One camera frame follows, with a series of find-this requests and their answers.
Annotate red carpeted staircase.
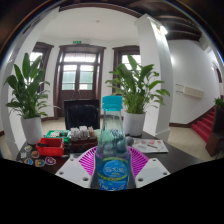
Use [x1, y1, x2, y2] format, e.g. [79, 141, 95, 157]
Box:
[191, 105, 219, 144]

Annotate white printed magazine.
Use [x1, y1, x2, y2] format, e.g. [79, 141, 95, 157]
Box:
[131, 138, 169, 154]

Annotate dark-framed window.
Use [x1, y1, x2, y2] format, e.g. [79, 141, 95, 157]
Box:
[112, 45, 141, 94]
[29, 41, 54, 94]

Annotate broad-leaf plant in white pot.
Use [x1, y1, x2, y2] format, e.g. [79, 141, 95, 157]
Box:
[105, 54, 171, 138]
[3, 52, 51, 145]

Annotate red plastic box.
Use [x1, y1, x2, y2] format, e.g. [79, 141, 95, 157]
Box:
[35, 137, 65, 158]

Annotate black chair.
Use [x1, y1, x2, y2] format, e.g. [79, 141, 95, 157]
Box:
[64, 98, 101, 131]

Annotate small green plant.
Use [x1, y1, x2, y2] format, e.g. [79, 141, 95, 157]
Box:
[213, 96, 224, 109]

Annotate white wall radiator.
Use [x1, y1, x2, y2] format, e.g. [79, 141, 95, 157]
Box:
[175, 83, 204, 100]

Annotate green patterned box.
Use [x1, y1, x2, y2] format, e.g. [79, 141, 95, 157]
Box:
[45, 129, 70, 143]

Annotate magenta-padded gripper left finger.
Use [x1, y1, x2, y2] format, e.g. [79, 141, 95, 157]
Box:
[54, 146, 98, 190]

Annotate dark wooden double door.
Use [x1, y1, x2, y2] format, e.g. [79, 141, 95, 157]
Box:
[53, 44, 107, 118]

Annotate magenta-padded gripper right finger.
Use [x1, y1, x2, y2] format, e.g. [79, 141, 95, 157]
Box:
[129, 146, 171, 189]

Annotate brown tray with tea things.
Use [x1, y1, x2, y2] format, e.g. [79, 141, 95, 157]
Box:
[68, 125, 99, 153]

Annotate clear bottle with teal cap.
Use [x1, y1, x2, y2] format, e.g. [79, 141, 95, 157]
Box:
[94, 95, 133, 192]

